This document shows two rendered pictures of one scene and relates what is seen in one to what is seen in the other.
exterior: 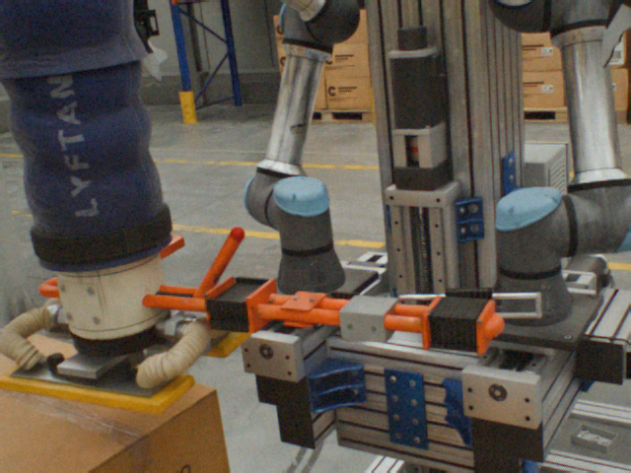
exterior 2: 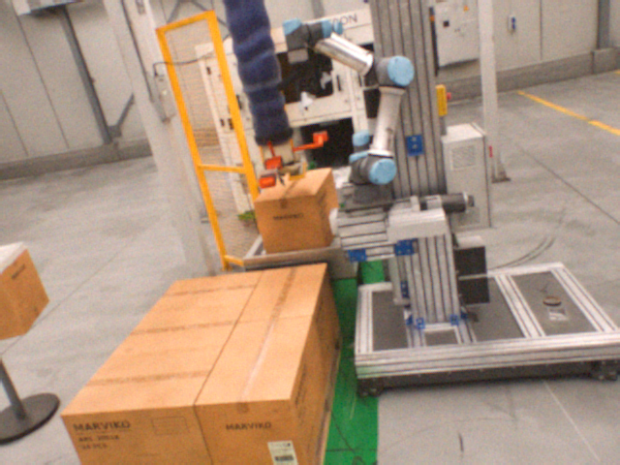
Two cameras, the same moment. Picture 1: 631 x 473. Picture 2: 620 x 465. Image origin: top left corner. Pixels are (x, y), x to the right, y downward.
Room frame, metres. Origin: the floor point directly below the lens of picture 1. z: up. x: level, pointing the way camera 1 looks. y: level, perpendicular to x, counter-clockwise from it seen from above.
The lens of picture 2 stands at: (0.28, -2.40, 1.78)
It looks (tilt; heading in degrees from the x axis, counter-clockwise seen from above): 20 degrees down; 68
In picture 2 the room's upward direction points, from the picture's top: 12 degrees counter-clockwise
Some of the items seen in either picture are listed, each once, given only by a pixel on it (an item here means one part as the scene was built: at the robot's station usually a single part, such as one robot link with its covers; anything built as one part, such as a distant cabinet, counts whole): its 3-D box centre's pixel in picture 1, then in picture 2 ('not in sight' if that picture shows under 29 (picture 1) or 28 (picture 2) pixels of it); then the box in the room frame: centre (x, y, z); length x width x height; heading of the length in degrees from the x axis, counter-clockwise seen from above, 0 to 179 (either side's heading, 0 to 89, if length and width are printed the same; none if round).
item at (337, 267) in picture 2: not in sight; (299, 270); (1.26, 0.31, 0.48); 0.70 x 0.03 x 0.15; 145
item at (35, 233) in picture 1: (104, 228); (273, 135); (1.31, 0.36, 1.33); 0.23 x 0.23 x 0.04
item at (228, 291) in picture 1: (242, 304); (274, 164); (1.19, 0.14, 1.22); 0.10 x 0.08 x 0.06; 153
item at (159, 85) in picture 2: not in sight; (163, 97); (0.95, 1.45, 1.62); 0.20 x 0.05 x 0.30; 55
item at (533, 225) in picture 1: (531, 227); (363, 166); (1.44, -0.39, 1.20); 0.13 x 0.12 x 0.14; 87
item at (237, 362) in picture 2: not in sight; (228, 356); (0.63, -0.06, 0.34); 1.20 x 1.00 x 0.40; 55
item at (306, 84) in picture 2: not in sight; (303, 77); (1.16, -0.51, 1.66); 0.09 x 0.08 x 0.12; 147
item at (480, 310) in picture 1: (458, 324); (267, 180); (1.03, -0.17, 1.22); 0.08 x 0.07 x 0.05; 63
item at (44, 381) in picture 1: (90, 373); not in sight; (1.22, 0.40, 1.11); 0.34 x 0.10 x 0.05; 63
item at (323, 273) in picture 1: (309, 262); not in sight; (1.71, 0.03, 1.09); 0.15 x 0.15 x 0.10
